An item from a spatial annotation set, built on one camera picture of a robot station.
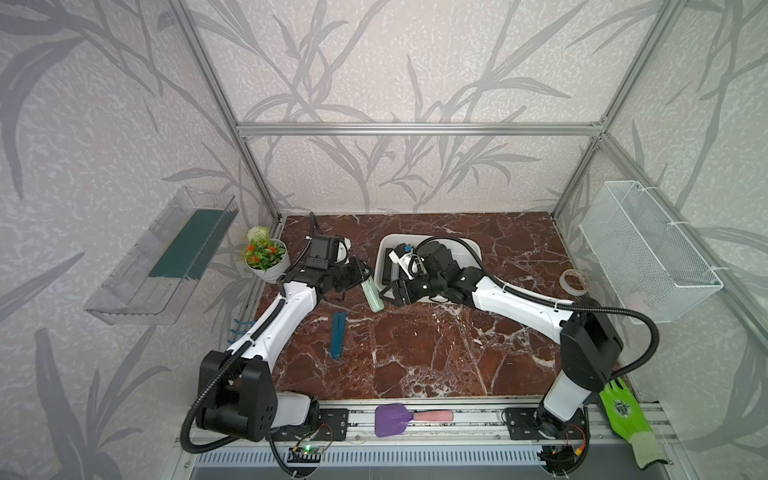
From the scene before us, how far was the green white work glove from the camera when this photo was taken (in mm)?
705

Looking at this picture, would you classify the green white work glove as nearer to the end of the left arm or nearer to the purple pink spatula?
the purple pink spatula

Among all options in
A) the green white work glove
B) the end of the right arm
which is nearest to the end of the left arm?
the end of the right arm

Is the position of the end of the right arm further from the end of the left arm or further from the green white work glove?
the green white work glove

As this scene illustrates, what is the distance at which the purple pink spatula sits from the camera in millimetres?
737

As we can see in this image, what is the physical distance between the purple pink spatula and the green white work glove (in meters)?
0.42
